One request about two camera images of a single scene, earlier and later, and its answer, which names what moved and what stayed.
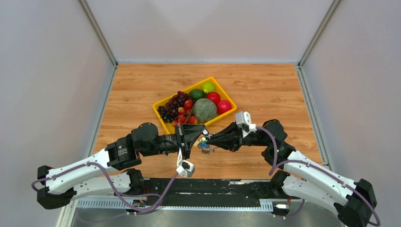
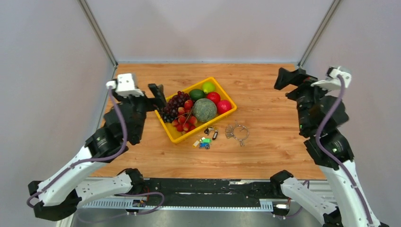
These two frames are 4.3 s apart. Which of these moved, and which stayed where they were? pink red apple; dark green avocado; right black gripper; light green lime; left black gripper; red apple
Moved: left black gripper; right black gripper
Stayed: light green lime; pink red apple; red apple; dark green avocado
